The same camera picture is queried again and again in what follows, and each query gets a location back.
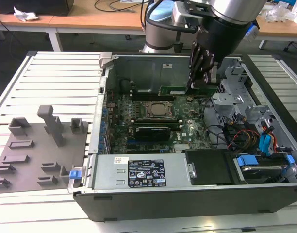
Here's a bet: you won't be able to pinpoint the silver chipset heatsink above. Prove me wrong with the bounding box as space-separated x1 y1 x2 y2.
174 145 191 154

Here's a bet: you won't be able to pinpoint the hard disk in blue carrier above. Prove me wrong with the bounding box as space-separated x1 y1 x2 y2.
233 155 295 185

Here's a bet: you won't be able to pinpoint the black camera cable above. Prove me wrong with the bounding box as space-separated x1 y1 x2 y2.
144 0 198 33

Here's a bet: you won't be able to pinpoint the black graphics card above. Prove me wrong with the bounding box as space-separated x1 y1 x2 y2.
134 125 171 146

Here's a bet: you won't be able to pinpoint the silver CPU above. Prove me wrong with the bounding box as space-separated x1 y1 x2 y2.
150 103 167 115

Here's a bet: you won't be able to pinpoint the black open PC case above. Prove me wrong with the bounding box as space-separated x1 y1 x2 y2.
72 52 297 223

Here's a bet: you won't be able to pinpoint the green motherboard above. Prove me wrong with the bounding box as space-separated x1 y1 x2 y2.
106 91 212 155

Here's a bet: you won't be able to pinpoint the grey case latch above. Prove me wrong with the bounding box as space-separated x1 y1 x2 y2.
99 52 113 70

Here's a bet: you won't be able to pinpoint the red yellow power wires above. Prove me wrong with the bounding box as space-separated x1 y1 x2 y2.
230 130 261 149

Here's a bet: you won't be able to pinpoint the green RAM stick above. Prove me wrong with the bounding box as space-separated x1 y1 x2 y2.
158 85 218 97

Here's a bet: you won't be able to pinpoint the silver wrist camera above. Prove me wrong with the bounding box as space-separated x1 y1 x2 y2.
171 3 199 25

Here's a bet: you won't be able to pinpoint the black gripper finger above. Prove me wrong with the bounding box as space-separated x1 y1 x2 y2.
187 41 216 89

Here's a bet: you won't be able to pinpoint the silver power supply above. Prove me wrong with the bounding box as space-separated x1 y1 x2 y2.
91 153 188 192

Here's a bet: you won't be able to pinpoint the black drive bay cover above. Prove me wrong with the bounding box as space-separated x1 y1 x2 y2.
183 150 236 186

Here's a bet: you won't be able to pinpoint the metal socket cover frame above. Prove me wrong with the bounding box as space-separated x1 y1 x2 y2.
145 101 174 117

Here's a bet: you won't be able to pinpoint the crumpled white paper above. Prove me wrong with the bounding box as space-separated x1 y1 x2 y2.
14 6 39 22

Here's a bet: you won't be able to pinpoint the blue flat cable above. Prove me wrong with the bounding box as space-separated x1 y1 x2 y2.
259 132 274 156

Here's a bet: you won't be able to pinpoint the silver metal drive cage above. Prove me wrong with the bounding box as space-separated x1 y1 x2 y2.
211 64 278 127

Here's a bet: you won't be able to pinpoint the clear plastic bag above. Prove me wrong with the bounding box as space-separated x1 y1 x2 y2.
264 1 295 24

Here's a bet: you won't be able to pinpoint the blue plastic latch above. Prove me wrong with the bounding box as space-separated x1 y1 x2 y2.
69 169 82 180

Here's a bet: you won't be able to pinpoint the wooden desk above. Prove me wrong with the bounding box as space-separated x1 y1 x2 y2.
0 0 297 51

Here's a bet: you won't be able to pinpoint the grey parts rack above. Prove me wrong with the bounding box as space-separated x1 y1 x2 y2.
0 104 92 195

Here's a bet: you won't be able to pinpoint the wide black device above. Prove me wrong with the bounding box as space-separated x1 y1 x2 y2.
0 0 74 17

